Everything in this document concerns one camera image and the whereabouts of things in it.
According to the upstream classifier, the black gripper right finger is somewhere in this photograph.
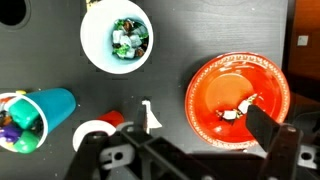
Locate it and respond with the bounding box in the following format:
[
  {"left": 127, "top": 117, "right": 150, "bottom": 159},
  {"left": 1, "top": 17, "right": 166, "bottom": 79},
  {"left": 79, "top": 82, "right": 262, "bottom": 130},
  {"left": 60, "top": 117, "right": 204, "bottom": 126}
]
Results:
[{"left": 246, "top": 105, "right": 280, "bottom": 151}]

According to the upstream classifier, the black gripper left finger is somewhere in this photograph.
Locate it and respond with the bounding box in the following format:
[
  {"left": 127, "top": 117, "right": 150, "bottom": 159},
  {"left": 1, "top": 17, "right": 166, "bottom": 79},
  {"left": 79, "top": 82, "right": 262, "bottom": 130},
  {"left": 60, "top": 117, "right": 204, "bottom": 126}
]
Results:
[{"left": 135, "top": 105, "right": 147, "bottom": 130}]

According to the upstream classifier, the sweet candy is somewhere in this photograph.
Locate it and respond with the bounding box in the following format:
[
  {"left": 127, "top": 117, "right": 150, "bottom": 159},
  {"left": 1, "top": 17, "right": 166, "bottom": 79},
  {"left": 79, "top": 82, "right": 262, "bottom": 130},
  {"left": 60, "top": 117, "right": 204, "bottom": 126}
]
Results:
[
  {"left": 216, "top": 110, "right": 241, "bottom": 124},
  {"left": 238, "top": 94, "right": 257, "bottom": 114}
]

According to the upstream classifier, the red plastic cup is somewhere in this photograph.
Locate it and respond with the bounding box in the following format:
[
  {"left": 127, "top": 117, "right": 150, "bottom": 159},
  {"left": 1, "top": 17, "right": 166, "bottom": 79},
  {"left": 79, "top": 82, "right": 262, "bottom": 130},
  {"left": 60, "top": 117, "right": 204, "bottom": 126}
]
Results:
[{"left": 72, "top": 110, "right": 125, "bottom": 151}]

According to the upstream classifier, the empty blue plastic cup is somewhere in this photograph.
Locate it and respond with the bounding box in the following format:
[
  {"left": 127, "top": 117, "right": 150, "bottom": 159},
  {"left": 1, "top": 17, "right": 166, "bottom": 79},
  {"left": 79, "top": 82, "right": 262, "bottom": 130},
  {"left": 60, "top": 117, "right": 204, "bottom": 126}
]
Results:
[{"left": 80, "top": 0, "right": 154, "bottom": 74}]

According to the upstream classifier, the blue cup with toys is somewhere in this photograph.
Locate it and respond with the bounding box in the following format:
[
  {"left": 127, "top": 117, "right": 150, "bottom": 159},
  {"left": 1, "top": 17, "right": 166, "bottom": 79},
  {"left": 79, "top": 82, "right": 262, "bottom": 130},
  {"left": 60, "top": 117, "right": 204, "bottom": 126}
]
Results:
[{"left": 0, "top": 88, "right": 76, "bottom": 154}]

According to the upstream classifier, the red plastic bowl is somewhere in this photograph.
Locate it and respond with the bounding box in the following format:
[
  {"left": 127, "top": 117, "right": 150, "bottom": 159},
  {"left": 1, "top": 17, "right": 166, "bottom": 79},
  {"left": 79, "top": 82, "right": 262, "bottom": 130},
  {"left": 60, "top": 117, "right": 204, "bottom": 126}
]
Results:
[{"left": 185, "top": 52, "right": 290, "bottom": 150}]

